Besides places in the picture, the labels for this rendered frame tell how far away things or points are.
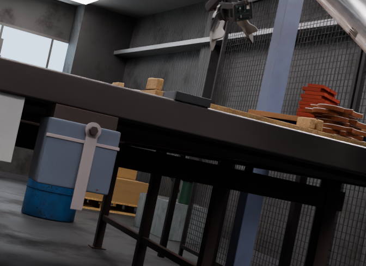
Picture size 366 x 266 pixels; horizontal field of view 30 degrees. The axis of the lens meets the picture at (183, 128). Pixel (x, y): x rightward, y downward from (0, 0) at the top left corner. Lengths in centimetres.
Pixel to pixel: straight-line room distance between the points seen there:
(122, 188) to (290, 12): 556
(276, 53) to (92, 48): 778
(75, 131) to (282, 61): 255
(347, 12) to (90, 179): 61
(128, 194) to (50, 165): 776
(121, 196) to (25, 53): 354
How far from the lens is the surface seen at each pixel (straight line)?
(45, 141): 125
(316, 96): 263
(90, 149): 126
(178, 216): 716
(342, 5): 145
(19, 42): 1145
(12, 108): 126
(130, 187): 900
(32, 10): 1157
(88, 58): 1125
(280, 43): 371
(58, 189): 678
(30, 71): 125
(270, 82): 367
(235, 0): 201
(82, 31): 1124
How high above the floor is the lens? 80
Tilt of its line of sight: 3 degrees up
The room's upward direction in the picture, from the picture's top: 12 degrees clockwise
